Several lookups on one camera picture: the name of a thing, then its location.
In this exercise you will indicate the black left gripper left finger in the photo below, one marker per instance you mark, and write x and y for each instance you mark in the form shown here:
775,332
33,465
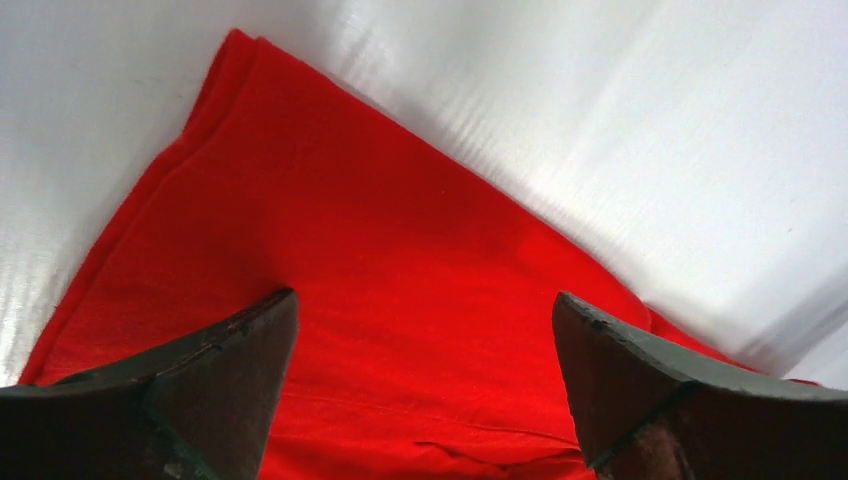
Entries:
198,407

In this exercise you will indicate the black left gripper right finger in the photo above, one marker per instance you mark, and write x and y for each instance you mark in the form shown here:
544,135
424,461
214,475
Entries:
647,408

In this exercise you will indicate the red t shirt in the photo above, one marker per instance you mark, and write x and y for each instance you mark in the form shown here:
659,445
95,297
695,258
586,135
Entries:
425,347

